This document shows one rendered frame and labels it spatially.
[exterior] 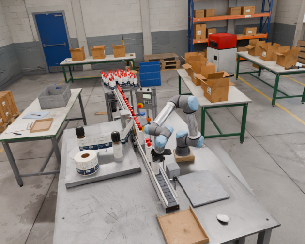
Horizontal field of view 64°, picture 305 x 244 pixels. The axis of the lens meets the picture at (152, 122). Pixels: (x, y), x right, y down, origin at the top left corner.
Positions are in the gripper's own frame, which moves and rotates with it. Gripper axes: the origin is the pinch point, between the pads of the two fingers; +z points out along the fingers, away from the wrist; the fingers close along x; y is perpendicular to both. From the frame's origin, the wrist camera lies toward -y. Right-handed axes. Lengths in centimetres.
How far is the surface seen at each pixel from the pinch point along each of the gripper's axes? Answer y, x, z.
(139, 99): 0, -68, 2
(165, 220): 9.1, 45.3, 0.1
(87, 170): 59, -17, 24
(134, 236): 33, 51, -3
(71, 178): 74, -15, 29
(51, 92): 112, -246, 161
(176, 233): 6, 56, -6
